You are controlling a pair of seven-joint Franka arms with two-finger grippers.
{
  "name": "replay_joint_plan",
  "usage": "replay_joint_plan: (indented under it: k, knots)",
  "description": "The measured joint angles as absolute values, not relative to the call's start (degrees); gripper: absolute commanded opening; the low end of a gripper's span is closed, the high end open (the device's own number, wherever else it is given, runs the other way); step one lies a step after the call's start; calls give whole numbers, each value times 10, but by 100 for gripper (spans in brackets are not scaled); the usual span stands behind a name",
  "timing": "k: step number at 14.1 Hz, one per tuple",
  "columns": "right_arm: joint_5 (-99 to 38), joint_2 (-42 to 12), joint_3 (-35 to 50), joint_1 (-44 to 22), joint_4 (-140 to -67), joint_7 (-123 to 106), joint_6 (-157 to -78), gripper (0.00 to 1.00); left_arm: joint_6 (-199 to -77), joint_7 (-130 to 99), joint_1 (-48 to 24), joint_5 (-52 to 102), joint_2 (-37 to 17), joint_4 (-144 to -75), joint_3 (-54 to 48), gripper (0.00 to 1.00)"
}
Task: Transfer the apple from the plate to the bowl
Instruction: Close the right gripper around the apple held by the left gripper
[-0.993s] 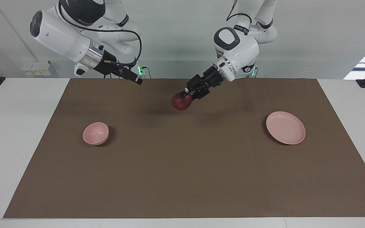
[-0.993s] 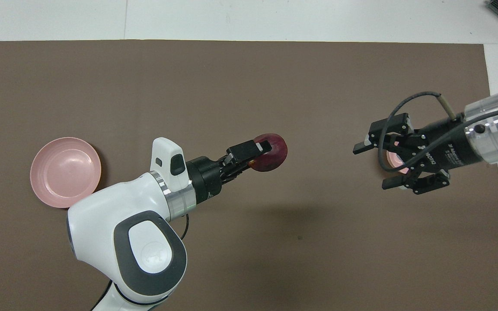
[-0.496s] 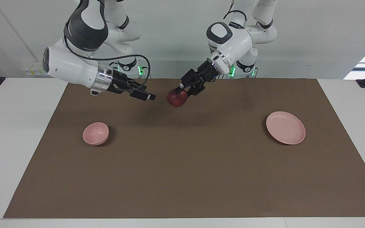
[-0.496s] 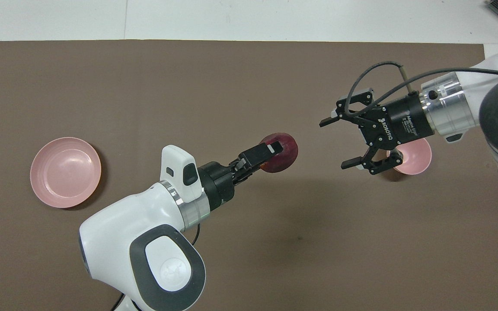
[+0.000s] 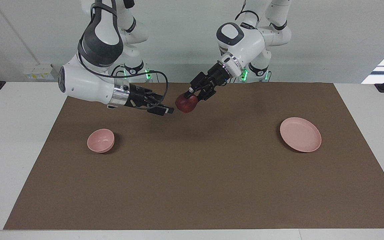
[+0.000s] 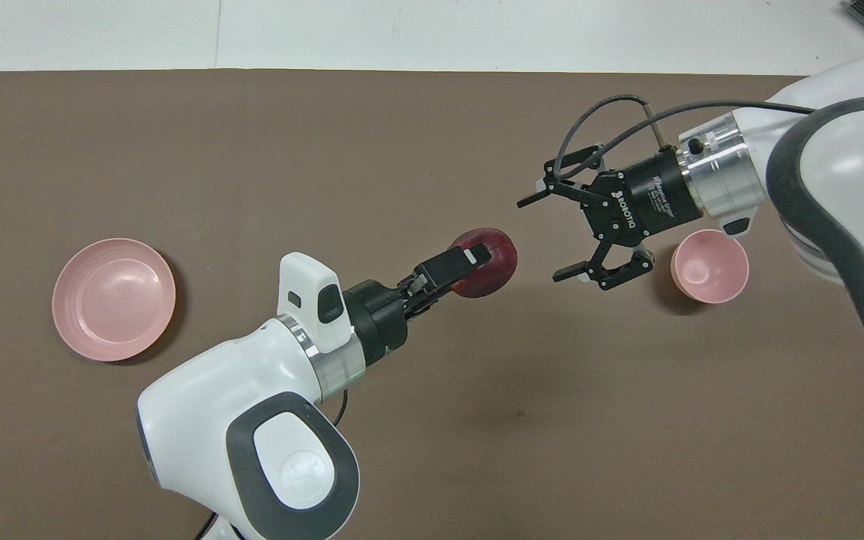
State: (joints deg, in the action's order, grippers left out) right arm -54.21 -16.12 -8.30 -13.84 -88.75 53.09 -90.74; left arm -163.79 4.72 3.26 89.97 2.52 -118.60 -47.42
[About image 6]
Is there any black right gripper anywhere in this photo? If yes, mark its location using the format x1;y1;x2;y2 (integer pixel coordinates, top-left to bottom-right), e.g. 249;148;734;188
517;141;704;292

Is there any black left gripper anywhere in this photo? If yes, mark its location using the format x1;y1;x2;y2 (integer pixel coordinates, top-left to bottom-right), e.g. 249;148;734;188
343;245;493;368

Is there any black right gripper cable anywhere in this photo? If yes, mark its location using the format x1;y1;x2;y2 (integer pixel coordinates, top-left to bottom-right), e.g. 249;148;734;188
554;94;819;181

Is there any pink plate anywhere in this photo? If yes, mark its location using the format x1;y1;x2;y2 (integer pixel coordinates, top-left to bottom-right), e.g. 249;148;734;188
52;238;177;363

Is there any pink bowl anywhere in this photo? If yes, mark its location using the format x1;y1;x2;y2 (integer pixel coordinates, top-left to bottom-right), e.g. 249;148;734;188
670;229;750;305

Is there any brown table mat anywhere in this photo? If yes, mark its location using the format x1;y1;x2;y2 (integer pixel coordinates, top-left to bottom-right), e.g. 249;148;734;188
0;69;864;540

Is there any dark red apple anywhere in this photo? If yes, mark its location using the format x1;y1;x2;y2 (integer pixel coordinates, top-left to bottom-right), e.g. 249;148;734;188
447;226;518;299

